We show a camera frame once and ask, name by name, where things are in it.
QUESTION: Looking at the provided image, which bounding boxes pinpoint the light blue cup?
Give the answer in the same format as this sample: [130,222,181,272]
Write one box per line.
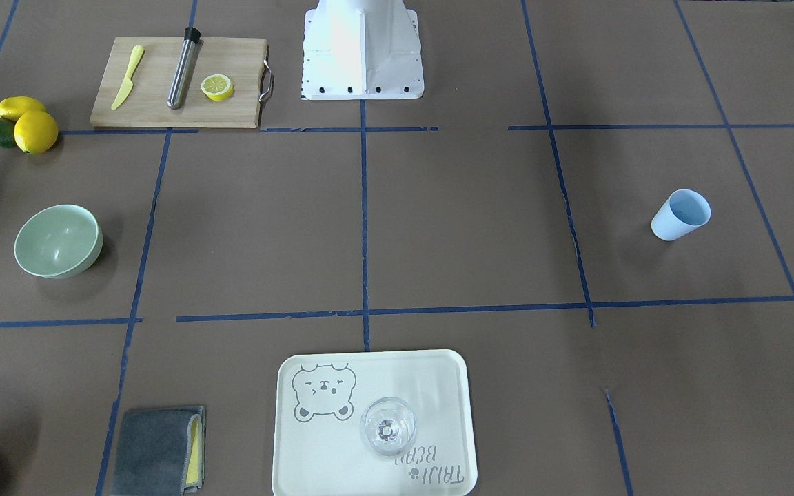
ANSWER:
[650,189,711,242]

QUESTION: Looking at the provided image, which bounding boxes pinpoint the green bowl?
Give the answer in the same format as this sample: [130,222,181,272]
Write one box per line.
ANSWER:
[14,204,103,279]

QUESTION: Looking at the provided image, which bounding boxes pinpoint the cream bear tray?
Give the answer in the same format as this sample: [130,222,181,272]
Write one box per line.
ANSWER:
[272,349,478,495]

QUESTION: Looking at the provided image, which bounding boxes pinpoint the clear wine glass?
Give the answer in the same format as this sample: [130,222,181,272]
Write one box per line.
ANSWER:
[361,396,417,457]

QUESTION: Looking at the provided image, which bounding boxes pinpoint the half lemon slice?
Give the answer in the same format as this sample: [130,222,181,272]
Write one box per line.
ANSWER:
[201,74,234,101]

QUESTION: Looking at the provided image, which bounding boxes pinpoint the wooden cutting board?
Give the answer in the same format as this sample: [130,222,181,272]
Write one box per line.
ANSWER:
[90,37,268,128]

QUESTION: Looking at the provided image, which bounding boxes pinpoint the steel muddler black tip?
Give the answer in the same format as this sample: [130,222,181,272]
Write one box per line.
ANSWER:
[167,26,201,110]

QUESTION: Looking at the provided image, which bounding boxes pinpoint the yellow plastic knife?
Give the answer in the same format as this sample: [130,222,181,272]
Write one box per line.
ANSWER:
[110,45,145,110]

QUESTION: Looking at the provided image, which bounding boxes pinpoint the yellow lemon front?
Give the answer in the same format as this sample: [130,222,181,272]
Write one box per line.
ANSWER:
[14,110,59,154]

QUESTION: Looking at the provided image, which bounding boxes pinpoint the yellow lemon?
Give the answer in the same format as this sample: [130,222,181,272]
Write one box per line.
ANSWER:
[0,95,47,123]
[14,110,59,154]

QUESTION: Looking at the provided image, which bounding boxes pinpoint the yellow lemon back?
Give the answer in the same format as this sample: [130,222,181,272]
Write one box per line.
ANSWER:
[0,95,47,123]

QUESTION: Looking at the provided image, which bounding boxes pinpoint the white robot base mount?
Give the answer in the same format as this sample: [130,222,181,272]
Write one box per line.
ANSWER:
[301,1,425,101]

